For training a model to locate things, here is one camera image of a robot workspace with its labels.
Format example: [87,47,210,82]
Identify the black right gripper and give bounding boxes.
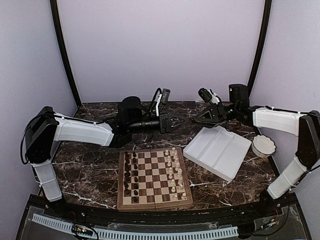
[192,101,239,129]

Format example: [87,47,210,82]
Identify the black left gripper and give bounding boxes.
[128,111,190,135]

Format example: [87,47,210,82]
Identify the white divided plastic tray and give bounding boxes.
[183,126,251,183]

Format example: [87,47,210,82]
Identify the wooden chess board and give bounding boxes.
[117,147,193,212]

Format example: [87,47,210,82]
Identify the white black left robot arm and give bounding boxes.
[19,88,189,218]

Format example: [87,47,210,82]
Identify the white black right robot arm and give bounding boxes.
[192,83,320,217]

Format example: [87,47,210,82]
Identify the white chess piece row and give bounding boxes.
[160,147,187,202]

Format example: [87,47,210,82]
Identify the dark chess piece rows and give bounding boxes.
[123,151,139,204]

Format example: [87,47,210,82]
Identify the white scalloped bowl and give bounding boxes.
[251,135,276,158]

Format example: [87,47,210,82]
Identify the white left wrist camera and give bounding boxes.
[150,88,171,117]

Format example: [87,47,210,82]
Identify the black front rail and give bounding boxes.
[27,197,296,228]

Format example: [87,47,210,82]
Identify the white slotted cable duct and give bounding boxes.
[31,213,239,240]

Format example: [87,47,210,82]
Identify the right black frame post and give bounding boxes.
[247,0,272,93]

